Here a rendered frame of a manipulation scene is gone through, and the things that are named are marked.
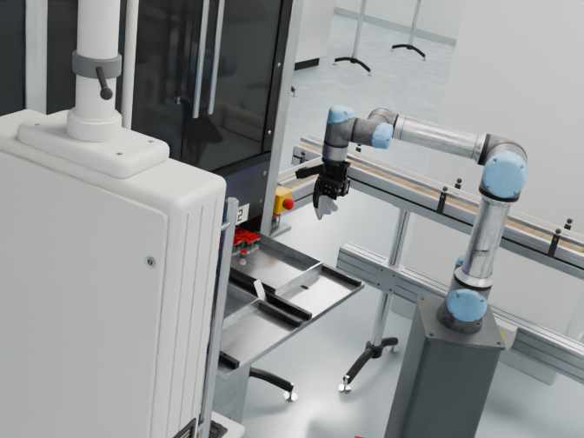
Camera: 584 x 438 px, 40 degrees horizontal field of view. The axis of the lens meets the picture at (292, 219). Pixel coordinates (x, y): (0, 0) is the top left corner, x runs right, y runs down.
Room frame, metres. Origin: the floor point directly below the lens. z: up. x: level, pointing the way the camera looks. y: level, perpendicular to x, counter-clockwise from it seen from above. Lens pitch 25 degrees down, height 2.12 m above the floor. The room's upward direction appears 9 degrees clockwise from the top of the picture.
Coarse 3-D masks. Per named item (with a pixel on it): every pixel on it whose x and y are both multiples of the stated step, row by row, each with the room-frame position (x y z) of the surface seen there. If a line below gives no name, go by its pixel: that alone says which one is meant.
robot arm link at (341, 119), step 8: (328, 112) 2.23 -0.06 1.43; (336, 112) 2.21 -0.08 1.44; (344, 112) 2.22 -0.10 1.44; (352, 112) 2.23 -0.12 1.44; (328, 120) 2.22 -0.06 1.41; (336, 120) 2.21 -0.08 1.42; (344, 120) 2.21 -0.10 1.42; (352, 120) 2.22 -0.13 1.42; (328, 128) 2.22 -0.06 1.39; (336, 128) 2.21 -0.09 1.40; (344, 128) 2.20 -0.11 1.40; (352, 128) 2.20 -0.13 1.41; (328, 136) 2.22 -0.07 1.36; (336, 136) 2.21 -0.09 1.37; (344, 136) 2.20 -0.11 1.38; (328, 144) 2.21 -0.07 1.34; (336, 144) 2.21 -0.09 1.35; (344, 144) 2.21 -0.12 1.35
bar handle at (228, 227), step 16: (224, 224) 1.39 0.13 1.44; (224, 240) 1.41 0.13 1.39; (224, 256) 1.41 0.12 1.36; (224, 272) 1.41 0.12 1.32; (224, 288) 1.41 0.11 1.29; (224, 304) 1.41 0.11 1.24; (208, 352) 1.41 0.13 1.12; (208, 368) 1.41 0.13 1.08; (208, 384) 1.41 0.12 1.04; (208, 400) 1.41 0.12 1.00; (208, 416) 1.41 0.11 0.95; (208, 432) 1.41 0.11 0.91
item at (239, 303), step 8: (232, 288) 2.05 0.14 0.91; (232, 296) 2.04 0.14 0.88; (240, 296) 2.03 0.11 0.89; (248, 296) 2.02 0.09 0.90; (232, 304) 2.00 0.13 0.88; (240, 304) 2.01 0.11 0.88; (248, 304) 1.96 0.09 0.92; (256, 304) 1.99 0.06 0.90; (224, 312) 1.95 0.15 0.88; (232, 312) 1.96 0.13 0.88; (240, 312) 1.93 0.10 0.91; (248, 312) 1.96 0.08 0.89; (224, 320) 1.87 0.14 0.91; (232, 320) 1.90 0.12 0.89
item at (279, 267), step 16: (272, 240) 2.39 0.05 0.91; (256, 256) 2.31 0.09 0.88; (272, 256) 2.33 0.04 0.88; (288, 256) 2.35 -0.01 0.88; (304, 256) 2.32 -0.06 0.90; (240, 272) 2.14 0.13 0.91; (256, 272) 2.21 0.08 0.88; (272, 272) 2.23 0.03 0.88; (288, 272) 2.24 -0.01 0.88; (304, 272) 2.20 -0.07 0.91; (272, 288) 2.08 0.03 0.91; (288, 288) 2.13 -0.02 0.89
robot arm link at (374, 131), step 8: (360, 120) 2.22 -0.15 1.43; (368, 120) 2.23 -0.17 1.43; (376, 120) 2.24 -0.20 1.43; (384, 120) 2.27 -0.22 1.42; (360, 128) 2.20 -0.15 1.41; (368, 128) 2.20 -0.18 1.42; (376, 128) 2.19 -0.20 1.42; (384, 128) 2.20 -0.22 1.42; (392, 128) 2.21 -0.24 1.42; (352, 136) 2.20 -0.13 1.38; (360, 136) 2.19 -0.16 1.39; (368, 136) 2.19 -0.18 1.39; (376, 136) 2.18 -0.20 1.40; (384, 136) 2.18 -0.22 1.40; (368, 144) 2.20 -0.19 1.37; (376, 144) 2.19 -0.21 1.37; (384, 144) 2.18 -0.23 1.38
